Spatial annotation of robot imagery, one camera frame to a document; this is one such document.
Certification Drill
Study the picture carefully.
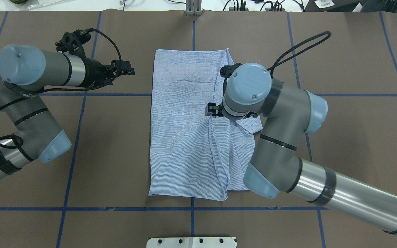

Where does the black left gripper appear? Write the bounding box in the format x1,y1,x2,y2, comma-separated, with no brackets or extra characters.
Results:
55,29,135,88

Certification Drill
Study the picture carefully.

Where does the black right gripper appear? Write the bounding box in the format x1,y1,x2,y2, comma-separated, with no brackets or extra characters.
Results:
205,63,261,121

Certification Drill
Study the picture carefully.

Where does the light blue striped shirt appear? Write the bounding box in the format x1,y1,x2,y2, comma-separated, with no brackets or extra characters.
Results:
149,49,263,201

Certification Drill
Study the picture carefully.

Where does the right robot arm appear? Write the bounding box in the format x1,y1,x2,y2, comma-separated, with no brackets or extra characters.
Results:
205,63,397,237

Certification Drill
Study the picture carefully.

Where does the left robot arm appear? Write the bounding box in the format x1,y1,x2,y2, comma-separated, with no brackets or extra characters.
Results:
0,28,135,179

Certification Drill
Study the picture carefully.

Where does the green folded cloth pouch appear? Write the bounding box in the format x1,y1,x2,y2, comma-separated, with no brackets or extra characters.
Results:
10,0,31,5

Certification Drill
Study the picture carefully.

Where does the black printer device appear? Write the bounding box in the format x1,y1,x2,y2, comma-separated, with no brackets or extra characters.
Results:
303,0,397,13

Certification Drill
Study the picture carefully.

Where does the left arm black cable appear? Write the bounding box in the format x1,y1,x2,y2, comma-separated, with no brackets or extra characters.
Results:
0,28,123,150

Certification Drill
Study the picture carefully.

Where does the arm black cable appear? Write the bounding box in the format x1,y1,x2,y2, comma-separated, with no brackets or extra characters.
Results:
267,31,332,74
0,28,123,150

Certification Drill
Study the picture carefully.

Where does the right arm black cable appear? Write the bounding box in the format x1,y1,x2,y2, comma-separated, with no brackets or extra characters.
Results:
267,31,332,74

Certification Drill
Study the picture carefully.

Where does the aluminium frame post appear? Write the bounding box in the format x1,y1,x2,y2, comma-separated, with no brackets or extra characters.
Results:
185,0,203,16

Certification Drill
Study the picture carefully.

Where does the white central pedestal column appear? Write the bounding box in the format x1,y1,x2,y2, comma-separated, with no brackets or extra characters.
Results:
146,237,238,248

